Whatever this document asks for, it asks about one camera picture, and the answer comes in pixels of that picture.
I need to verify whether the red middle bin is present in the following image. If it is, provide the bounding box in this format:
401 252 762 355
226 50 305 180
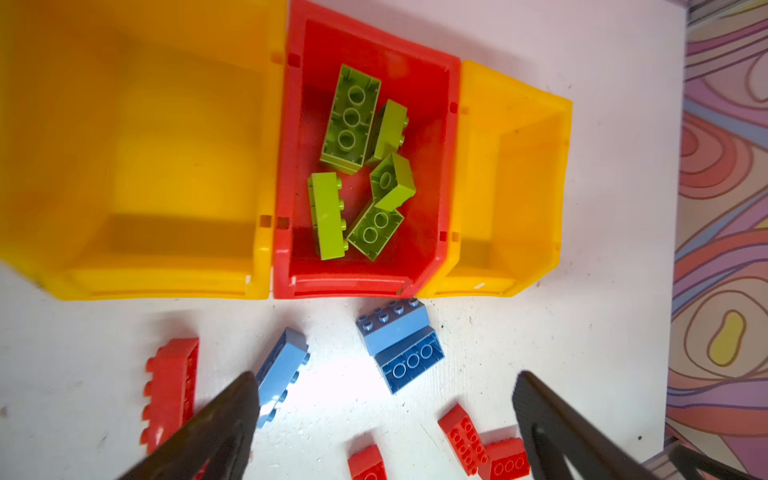
273 1 461 299

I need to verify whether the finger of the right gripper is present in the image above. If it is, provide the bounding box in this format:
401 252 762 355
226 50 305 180
665 443 759 480

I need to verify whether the blue lego underside up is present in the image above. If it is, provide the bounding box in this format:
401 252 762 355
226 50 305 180
374 326 444 394

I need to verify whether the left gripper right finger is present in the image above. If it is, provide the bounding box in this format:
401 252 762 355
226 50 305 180
512 370 655 479

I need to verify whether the right yellow bin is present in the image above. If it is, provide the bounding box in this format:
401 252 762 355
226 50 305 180
419 60 573 298

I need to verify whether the blue lego studs up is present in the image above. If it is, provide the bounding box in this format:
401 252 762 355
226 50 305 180
356 298 430 356

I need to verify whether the red lego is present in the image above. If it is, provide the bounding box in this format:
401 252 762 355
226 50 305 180
348 444 387 480
140 338 199 454
438 403 490 477
479 438 531 480

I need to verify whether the green lego side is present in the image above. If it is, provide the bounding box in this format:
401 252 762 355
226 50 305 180
307 172 348 260

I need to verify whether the green lego small bottom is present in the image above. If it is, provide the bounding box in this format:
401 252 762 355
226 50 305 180
370 153 417 211

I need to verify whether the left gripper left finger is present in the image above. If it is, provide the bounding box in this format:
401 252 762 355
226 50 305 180
122 371 259 479

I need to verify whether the left yellow bin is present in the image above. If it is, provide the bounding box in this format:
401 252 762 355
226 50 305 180
1 1 287 300

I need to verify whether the blue lego tilted near bins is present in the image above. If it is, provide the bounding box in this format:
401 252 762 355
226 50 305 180
256 327 310 428

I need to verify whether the green lego tall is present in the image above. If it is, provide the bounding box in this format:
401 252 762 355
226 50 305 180
320 64 382 175

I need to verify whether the yellow bin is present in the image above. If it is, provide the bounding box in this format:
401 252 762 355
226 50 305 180
1 1 287 300
419 60 573 298

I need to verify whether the green lego square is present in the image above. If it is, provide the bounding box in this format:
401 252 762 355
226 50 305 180
365 100 409 165

